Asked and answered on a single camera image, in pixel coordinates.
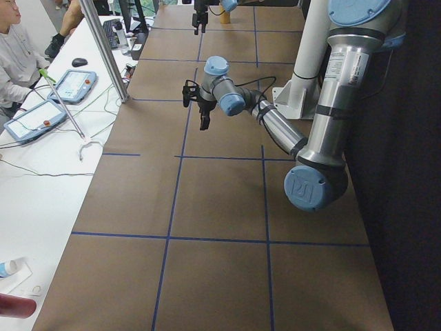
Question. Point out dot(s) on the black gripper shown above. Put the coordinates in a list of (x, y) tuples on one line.
[(206, 105), (199, 14)]

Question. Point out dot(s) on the yellow bamboo cup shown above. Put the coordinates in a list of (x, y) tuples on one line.
[(225, 18)]

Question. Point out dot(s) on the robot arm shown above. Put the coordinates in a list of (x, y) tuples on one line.
[(358, 29), (227, 6)]

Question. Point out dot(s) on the clear water bottle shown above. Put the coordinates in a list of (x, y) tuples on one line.
[(122, 40)]

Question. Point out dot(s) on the black keyboard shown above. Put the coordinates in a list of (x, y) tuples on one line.
[(110, 33)]

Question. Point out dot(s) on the reacher grabber tool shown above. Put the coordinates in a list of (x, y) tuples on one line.
[(87, 141)]

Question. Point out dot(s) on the black computer mouse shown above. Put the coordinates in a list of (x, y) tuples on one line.
[(78, 62)]

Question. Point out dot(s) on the teach pendant far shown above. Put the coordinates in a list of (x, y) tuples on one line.
[(74, 85)]

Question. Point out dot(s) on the teach pendant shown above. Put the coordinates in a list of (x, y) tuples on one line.
[(35, 122), (74, 85)]

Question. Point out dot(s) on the teach pendant near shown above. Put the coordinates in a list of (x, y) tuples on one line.
[(35, 122)]

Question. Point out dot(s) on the person in white shirt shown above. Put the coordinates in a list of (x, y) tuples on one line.
[(20, 62)]

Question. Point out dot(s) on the white blue tube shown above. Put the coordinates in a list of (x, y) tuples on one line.
[(8, 268)]

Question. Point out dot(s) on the red cylinder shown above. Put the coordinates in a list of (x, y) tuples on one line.
[(16, 307)]

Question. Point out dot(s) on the white camera mast pedestal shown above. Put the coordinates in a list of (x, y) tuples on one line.
[(300, 95)]

